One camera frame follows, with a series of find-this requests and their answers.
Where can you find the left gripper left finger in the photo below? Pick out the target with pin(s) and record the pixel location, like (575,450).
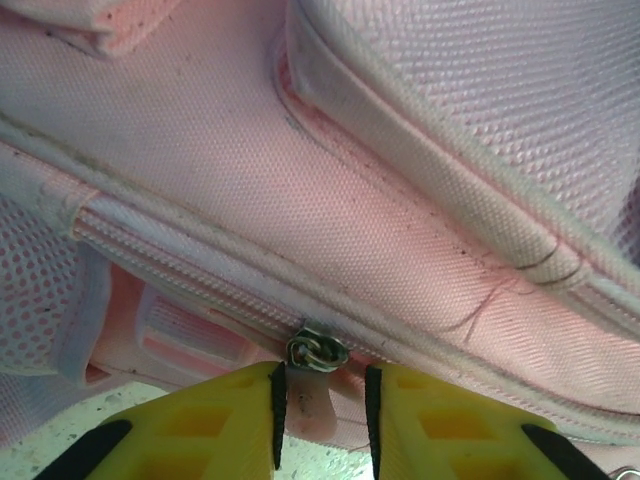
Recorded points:
(190,435)

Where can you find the pink backpack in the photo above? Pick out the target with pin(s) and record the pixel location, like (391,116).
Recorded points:
(350,175)

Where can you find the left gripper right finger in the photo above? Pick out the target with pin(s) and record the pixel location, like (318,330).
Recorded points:
(450,440)

